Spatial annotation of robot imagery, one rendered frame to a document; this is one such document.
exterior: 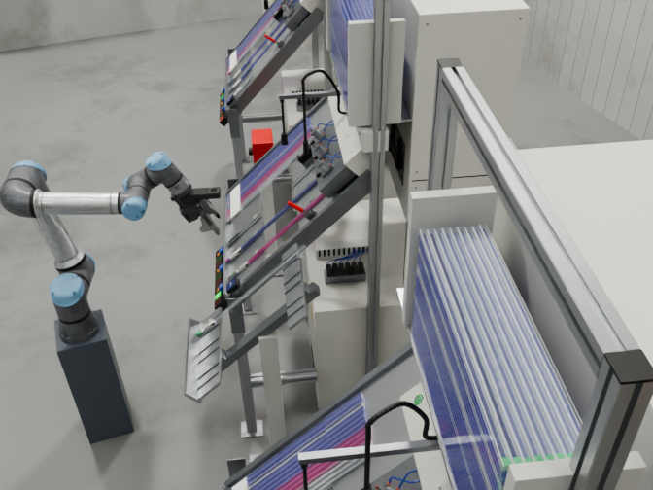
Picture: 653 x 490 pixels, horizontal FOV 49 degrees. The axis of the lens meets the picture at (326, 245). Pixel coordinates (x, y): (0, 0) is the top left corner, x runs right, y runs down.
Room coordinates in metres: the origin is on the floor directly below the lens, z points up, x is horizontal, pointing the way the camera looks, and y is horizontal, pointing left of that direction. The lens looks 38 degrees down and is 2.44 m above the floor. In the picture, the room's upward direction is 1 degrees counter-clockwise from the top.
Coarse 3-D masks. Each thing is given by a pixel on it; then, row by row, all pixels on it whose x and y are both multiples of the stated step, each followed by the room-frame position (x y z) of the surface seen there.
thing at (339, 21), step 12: (336, 0) 2.30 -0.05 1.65; (348, 0) 2.26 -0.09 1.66; (360, 0) 2.26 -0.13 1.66; (372, 0) 2.25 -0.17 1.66; (336, 12) 2.29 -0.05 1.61; (348, 12) 2.16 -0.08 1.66; (360, 12) 2.15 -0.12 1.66; (372, 12) 2.15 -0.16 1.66; (336, 24) 2.30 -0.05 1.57; (336, 36) 2.30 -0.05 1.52; (336, 48) 2.31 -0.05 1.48; (336, 60) 2.31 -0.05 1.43
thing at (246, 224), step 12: (252, 204) 2.35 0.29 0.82; (240, 216) 2.34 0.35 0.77; (252, 216) 2.27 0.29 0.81; (240, 228) 2.26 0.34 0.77; (252, 228) 2.19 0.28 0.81; (240, 240) 2.18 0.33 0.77; (264, 240) 2.07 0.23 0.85; (252, 252) 2.05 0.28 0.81; (264, 252) 2.00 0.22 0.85; (240, 264) 2.04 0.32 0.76; (252, 264) 1.98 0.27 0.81; (240, 276) 1.97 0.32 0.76
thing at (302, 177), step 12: (324, 108) 2.57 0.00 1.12; (312, 120) 2.56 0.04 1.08; (324, 120) 2.49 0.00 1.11; (300, 168) 2.30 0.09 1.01; (312, 168) 2.24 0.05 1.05; (300, 180) 2.23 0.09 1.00; (312, 180) 2.17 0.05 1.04; (312, 192) 2.10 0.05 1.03; (336, 192) 1.99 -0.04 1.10; (300, 204) 2.09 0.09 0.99; (324, 204) 1.98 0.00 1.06
